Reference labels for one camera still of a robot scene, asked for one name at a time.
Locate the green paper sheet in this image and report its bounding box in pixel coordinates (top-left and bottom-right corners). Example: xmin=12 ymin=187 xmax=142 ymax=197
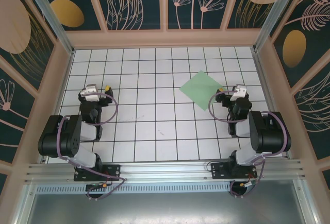
xmin=179 ymin=71 xmax=224 ymax=111

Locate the grey metal sheet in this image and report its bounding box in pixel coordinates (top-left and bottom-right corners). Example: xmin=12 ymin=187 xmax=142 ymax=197
xmin=15 ymin=179 xmax=317 ymax=224

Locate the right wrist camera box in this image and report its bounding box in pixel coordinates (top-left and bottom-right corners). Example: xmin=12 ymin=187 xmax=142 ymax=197
xmin=230 ymin=84 xmax=248 ymax=103

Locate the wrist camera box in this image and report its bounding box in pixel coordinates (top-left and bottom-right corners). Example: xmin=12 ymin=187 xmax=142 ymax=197
xmin=80 ymin=84 xmax=100 ymax=103
xmin=230 ymin=84 xmax=248 ymax=103

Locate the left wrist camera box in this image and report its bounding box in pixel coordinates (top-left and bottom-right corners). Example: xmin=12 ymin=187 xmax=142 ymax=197
xmin=80 ymin=84 xmax=100 ymax=103

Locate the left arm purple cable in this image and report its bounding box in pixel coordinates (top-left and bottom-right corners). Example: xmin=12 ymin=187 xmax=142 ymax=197
xmin=57 ymin=93 xmax=127 ymax=201

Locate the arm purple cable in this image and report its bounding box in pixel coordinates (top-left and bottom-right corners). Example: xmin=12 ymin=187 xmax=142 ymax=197
xmin=57 ymin=93 xmax=127 ymax=201
xmin=208 ymin=91 xmax=288 ymax=199

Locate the aluminium side rail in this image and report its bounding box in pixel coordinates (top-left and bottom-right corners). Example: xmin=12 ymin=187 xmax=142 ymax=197
xmin=251 ymin=48 xmax=293 ymax=159
xmin=38 ymin=49 xmax=76 ymax=163

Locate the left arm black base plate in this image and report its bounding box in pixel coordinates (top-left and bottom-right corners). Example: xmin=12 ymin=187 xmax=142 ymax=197
xmin=74 ymin=164 xmax=121 ymax=182

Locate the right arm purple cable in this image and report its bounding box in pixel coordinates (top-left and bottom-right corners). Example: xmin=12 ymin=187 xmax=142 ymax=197
xmin=208 ymin=91 xmax=288 ymax=199

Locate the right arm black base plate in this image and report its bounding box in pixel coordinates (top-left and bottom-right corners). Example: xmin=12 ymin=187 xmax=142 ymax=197
xmin=210 ymin=162 xmax=258 ymax=180

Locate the aluminium corner post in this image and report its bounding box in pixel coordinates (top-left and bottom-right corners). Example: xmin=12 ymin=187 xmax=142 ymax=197
xmin=252 ymin=0 xmax=302 ymax=53
xmin=22 ymin=0 xmax=76 ymax=55

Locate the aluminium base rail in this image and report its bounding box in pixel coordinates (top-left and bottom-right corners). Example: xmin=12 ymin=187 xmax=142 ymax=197
xmin=24 ymin=159 xmax=307 ymax=183

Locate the slotted metal cable tray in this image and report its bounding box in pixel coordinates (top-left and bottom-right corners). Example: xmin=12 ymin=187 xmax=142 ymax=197
xmin=36 ymin=184 xmax=233 ymax=194

